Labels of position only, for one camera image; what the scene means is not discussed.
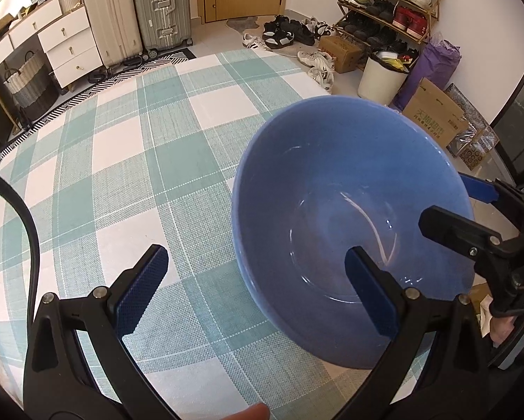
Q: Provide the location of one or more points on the metal shoe rack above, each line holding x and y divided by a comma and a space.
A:
434, 4

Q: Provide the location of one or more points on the patterned wrapping sheet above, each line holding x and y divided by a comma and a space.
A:
476, 140

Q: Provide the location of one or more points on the small brown cardboard box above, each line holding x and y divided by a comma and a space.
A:
342, 52

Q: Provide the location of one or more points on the large cardboard box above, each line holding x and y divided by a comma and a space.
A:
437, 113

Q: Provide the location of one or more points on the white suitcase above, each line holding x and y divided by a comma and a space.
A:
111, 17

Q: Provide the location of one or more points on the person's left hand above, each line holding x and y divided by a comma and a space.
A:
253, 413

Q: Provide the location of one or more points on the white drawer cabinet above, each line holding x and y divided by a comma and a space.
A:
71, 48

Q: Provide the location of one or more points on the blue bowl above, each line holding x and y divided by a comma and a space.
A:
323, 183

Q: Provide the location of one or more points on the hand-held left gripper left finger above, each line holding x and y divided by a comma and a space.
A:
141, 291

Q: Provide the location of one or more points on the shoes on floor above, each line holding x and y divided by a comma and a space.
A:
288, 35

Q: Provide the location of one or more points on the white trash bin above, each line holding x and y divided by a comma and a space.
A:
382, 81

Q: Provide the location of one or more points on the white vanity desk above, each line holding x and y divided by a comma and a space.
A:
21, 26

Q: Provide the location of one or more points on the woven laundry basket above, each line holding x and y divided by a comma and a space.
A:
27, 83

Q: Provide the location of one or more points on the silver suitcase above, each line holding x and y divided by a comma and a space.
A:
161, 8

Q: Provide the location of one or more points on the cardboard box with bold print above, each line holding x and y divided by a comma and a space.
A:
478, 310

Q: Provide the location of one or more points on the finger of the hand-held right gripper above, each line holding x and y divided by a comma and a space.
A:
480, 188
454, 232

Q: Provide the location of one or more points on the person's right hand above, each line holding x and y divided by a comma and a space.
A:
507, 328

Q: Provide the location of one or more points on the purple bag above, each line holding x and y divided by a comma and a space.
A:
432, 70

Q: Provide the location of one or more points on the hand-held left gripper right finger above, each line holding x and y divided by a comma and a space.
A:
371, 291

